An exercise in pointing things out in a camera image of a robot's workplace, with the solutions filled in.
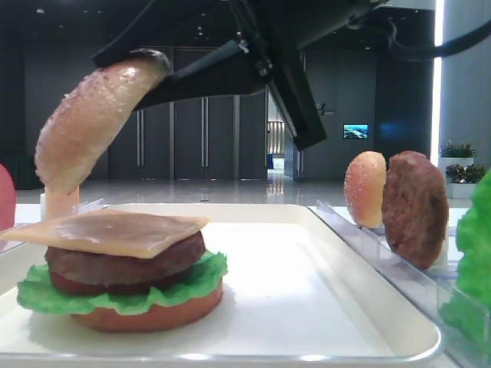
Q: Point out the green lettuce leaf on burger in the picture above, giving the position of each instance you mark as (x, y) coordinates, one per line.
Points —
(36, 292)

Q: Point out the brown meat patty on burger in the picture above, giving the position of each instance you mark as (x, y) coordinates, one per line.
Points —
(91, 268)

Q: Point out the right long clear plastic rail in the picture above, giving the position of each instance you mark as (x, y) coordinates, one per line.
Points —
(426, 290)

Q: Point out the red tomato slice on burger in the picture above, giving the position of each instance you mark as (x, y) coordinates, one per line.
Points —
(78, 289)

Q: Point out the small wall display screen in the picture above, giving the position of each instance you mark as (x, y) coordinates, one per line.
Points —
(355, 131)

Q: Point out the white rectangular metal tray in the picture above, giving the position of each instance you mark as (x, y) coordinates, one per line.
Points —
(296, 295)

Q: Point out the burger bun with sesame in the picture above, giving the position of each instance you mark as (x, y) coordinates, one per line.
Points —
(88, 119)

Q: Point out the upright orange cheese slice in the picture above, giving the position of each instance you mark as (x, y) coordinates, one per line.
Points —
(58, 204)

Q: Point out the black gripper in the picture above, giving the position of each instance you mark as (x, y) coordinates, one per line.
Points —
(271, 33)

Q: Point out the upright brown meat patty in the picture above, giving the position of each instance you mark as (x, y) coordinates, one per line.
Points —
(415, 209)

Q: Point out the orange cheese slice on burger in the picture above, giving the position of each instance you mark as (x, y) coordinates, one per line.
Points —
(110, 232)

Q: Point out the bottom burger bun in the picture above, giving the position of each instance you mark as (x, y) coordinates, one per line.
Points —
(157, 318)

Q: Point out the upright green lettuce leaf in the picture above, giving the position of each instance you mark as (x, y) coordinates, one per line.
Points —
(472, 268)

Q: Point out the upright red tomato slice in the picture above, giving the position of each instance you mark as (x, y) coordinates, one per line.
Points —
(7, 199)

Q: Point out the white planter with flowers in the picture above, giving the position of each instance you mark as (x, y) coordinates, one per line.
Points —
(453, 162)

